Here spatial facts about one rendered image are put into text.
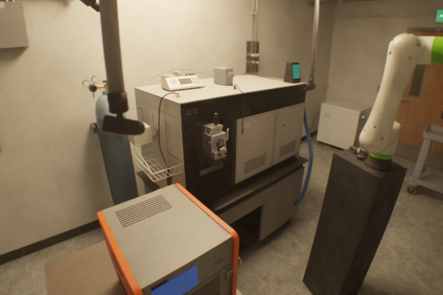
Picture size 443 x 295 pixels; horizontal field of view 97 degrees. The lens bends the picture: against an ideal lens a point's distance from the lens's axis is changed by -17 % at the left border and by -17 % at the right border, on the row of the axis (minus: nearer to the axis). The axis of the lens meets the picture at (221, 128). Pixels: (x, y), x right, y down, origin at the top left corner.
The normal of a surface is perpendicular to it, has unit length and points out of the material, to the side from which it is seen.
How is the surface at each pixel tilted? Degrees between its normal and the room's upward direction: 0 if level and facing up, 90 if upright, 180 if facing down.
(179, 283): 90
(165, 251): 0
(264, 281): 0
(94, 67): 90
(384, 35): 90
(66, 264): 0
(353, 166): 90
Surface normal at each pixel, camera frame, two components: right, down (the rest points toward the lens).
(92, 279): 0.00, -0.94
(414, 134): -0.77, 0.22
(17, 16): 0.63, 0.26
